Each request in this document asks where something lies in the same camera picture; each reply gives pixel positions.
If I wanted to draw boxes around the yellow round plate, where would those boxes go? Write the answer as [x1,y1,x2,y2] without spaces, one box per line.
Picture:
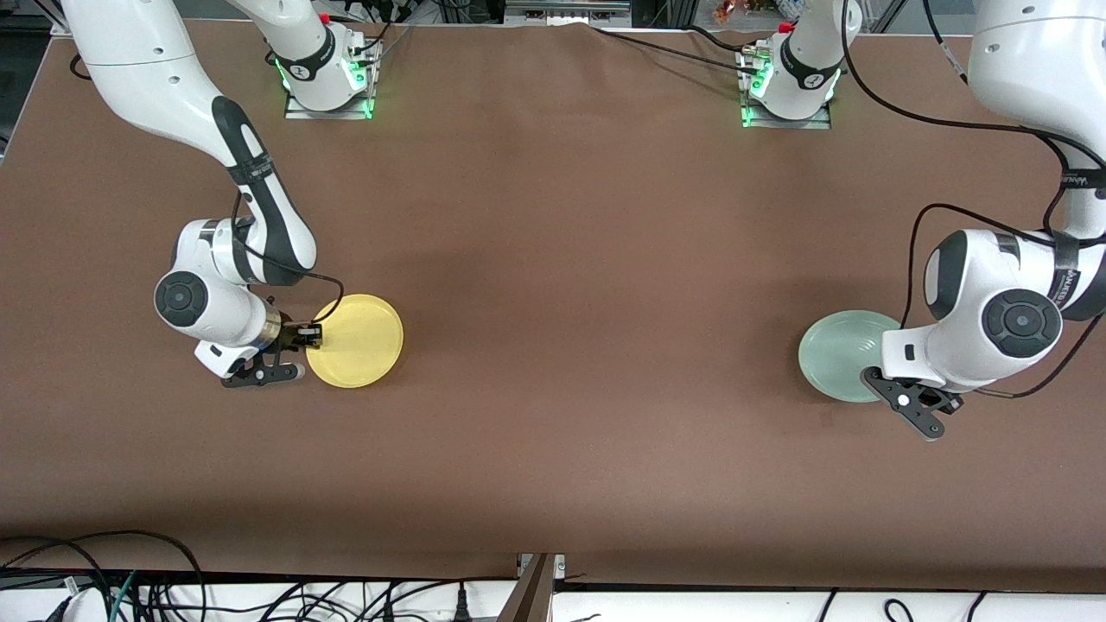
[305,294,404,390]

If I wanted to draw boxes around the pale green round plate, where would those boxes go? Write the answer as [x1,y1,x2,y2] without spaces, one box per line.
[798,309,904,404]

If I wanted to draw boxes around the brown table cloth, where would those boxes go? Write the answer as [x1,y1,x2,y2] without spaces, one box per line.
[0,19,1106,597]

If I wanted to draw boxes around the white lower board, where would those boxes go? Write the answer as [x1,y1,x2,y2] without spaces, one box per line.
[0,577,1106,622]

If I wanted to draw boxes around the colourful background objects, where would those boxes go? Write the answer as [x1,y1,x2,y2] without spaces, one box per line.
[713,0,783,22]

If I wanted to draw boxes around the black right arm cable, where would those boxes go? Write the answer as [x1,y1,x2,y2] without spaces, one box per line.
[229,190,346,327]

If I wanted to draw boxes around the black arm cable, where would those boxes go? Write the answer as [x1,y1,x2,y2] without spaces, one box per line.
[840,0,1106,400]
[229,190,346,327]

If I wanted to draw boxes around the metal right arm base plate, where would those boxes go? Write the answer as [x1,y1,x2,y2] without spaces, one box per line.
[283,39,381,120]

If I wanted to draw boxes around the large looped black cable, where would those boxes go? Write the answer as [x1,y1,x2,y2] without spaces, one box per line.
[0,530,207,622]

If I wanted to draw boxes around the green cable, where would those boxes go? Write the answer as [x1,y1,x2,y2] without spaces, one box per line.
[108,570,139,622]

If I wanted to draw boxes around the aluminium corner bracket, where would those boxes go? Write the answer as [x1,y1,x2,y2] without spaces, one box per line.
[517,553,567,622]

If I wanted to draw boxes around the long black base cable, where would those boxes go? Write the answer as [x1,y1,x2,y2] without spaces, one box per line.
[592,26,753,70]

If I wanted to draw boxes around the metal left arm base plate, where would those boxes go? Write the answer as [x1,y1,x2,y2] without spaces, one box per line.
[736,48,832,130]

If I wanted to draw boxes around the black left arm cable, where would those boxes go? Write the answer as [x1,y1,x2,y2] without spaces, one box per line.
[840,0,1106,400]

